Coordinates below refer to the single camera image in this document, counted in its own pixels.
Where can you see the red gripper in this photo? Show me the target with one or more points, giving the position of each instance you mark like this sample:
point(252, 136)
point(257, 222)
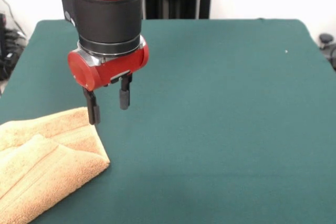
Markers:
point(115, 66)

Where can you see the tan terry towel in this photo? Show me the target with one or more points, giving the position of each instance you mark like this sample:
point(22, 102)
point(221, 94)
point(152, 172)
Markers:
point(39, 169)

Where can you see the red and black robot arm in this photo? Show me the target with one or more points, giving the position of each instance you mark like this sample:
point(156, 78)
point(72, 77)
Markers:
point(105, 11)

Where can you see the dark green table cloth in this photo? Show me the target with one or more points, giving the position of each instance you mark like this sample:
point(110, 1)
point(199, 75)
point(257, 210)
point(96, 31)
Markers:
point(210, 129)

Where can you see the pedestal leg with caster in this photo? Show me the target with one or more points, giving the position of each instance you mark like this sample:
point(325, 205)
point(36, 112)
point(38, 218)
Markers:
point(13, 51)
point(326, 39)

